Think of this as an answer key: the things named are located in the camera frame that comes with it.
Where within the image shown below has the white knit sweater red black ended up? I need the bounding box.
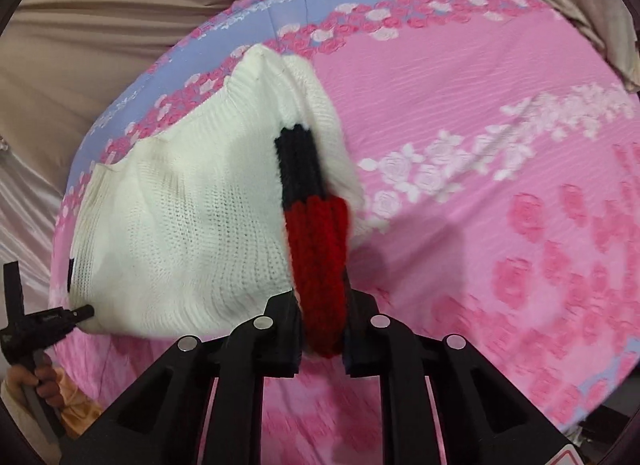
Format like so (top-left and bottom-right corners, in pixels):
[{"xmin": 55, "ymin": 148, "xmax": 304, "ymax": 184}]
[{"xmin": 70, "ymin": 45, "xmax": 364, "ymax": 357}]

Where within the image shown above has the person's left hand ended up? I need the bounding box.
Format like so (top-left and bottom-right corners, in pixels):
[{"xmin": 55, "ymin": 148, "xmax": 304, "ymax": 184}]
[{"xmin": 4, "ymin": 353, "xmax": 64, "ymax": 409}]

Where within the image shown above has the white satin curtain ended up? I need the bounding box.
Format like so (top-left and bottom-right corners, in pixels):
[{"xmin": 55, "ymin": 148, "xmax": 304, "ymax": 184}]
[{"xmin": 0, "ymin": 139, "xmax": 61, "ymax": 311}]

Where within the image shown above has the pink floral bed sheet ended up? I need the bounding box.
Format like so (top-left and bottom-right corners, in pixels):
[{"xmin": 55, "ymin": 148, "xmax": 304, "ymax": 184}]
[{"xmin": 48, "ymin": 0, "xmax": 640, "ymax": 465}]

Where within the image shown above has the beige curtain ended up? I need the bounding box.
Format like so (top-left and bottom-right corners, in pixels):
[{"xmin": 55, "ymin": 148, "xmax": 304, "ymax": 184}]
[{"xmin": 1, "ymin": 0, "xmax": 234, "ymax": 191}]

